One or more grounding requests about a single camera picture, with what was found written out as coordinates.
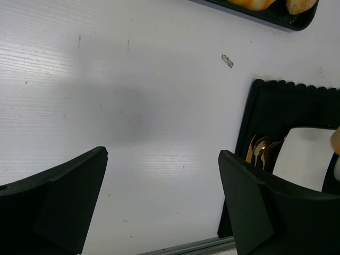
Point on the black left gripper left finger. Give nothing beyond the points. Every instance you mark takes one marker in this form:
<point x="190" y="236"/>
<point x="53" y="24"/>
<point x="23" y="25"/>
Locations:
<point x="50" y="212"/>

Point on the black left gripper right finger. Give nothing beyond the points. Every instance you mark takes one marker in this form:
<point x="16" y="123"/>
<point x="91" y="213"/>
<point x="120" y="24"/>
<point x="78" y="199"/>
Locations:
<point x="270" y="215"/>

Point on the orange bagel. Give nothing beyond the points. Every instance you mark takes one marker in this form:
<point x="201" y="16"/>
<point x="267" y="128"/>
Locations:
<point x="335" y="141"/>

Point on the metal tongs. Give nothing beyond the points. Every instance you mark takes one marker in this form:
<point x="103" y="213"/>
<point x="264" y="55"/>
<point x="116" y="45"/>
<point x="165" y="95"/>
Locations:
<point x="337" y="169"/>

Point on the striped orange bread roll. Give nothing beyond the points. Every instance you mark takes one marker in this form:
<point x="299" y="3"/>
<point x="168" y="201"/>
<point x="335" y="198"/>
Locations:
<point x="254" y="5"/>

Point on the white square plate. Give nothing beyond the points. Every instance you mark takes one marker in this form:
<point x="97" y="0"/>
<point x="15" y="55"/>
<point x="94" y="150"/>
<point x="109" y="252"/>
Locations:
<point x="304" y="159"/>

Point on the black placemat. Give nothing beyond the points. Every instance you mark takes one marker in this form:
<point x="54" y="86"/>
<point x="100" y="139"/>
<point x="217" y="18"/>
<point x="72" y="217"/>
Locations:
<point x="274" y="107"/>

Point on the small clear wrapper scrap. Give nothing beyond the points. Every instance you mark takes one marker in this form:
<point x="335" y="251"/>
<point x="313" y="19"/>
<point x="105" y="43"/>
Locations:
<point x="227" y="61"/>

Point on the black baking tray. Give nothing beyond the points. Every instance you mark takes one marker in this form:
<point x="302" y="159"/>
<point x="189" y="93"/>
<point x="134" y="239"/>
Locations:
<point x="275" y="16"/>

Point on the round tan bun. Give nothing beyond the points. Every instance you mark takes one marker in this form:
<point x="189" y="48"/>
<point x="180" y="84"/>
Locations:
<point x="295" y="7"/>

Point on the gold knife green handle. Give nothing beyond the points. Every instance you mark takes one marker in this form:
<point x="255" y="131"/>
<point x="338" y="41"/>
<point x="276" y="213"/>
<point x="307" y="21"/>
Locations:
<point x="250" y="149"/>

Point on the gold spoon green handle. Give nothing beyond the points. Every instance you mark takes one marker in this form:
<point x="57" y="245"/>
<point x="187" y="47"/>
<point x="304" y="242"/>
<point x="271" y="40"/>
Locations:
<point x="259" y="147"/>

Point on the gold fork green handle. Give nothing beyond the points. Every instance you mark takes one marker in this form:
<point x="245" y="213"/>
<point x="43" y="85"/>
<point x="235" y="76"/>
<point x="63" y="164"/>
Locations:
<point x="269" y="151"/>

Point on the aluminium rail front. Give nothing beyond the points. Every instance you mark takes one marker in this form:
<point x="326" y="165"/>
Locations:
<point x="208" y="246"/>

